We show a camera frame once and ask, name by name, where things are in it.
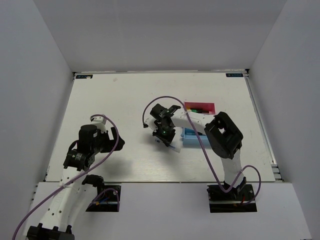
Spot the corner label sticker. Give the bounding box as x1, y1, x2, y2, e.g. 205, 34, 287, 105
225, 73, 244, 78
75, 74, 93, 79

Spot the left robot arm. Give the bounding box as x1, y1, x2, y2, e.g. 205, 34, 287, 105
26, 121, 125, 240

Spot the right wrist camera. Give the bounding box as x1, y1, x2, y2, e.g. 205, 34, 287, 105
143, 117, 156, 130

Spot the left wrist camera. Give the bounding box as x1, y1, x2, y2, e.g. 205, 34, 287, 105
90, 116, 107, 133

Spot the light blue container bin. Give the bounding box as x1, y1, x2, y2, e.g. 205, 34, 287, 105
181, 127, 210, 148

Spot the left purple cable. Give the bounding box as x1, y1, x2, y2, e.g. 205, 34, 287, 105
13, 114, 120, 238

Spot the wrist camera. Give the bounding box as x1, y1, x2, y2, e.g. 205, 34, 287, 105
143, 117, 156, 130
90, 116, 107, 133

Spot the pink container bin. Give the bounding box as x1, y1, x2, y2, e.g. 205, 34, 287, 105
184, 101, 216, 115

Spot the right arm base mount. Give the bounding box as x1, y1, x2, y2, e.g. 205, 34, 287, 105
207, 184, 257, 213

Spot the blue gel pen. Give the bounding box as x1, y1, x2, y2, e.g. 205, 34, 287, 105
155, 139, 181, 153

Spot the green highlighter black body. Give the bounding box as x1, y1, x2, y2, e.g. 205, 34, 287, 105
190, 108, 210, 114

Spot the left corner label sticker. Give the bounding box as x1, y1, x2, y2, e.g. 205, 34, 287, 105
75, 74, 93, 79

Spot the right corner label sticker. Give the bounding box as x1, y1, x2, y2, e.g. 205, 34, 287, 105
225, 73, 244, 78

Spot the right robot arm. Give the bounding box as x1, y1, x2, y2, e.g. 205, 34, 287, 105
143, 104, 247, 200

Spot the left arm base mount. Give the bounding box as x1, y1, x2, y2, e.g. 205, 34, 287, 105
82, 174, 122, 213

